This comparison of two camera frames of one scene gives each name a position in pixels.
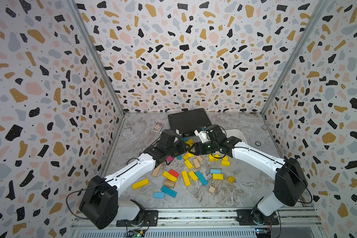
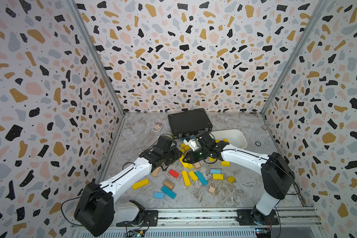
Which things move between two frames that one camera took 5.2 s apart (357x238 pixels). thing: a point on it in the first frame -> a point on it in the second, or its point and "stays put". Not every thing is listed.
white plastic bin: (234, 133) stays put
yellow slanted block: (169, 176) -> (185, 164)
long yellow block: (140, 184) stays put
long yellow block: (186, 178) stays put
